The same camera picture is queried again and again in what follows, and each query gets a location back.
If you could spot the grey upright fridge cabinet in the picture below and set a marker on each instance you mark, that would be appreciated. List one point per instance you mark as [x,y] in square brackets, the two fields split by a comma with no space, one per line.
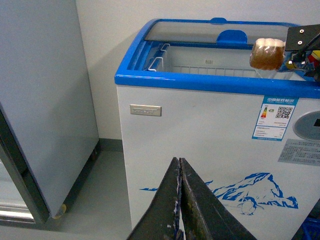
[48,127]

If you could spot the grey instruction sticker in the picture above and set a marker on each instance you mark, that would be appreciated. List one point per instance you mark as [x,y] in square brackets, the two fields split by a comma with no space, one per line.
[302,152]

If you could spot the brown tea drink bottle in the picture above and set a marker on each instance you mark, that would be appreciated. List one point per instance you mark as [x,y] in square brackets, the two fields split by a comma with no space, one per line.
[267,54]

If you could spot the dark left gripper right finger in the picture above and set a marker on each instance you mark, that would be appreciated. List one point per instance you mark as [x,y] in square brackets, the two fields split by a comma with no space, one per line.
[204,216]

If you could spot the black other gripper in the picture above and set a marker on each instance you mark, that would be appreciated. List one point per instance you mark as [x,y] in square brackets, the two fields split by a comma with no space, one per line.
[302,50]

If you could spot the white wire freezer basket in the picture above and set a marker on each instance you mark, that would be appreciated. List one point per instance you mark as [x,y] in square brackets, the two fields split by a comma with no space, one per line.
[208,61]

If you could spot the white chest freezer with penguins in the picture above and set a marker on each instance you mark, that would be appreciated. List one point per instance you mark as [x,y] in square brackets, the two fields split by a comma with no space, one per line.
[209,121]

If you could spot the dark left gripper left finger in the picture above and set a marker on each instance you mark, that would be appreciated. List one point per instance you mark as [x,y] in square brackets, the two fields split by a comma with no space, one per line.
[161,221]

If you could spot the silver brand nameplate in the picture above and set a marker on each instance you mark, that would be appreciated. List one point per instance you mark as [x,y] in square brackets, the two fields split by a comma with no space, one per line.
[146,110]

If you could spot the grey round control panel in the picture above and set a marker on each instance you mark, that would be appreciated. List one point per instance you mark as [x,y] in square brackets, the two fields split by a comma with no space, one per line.
[308,126]

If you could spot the yellowish fridge caster wheel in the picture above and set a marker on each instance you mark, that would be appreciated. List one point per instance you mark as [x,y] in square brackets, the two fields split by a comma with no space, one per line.
[62,210]

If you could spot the glass sliding freezer lid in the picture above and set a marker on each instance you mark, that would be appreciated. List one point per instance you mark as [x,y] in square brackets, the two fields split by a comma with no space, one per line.
[216,31]

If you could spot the blue plastic crate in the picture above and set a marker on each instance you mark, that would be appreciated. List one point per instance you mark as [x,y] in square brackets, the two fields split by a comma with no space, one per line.
[311,229]

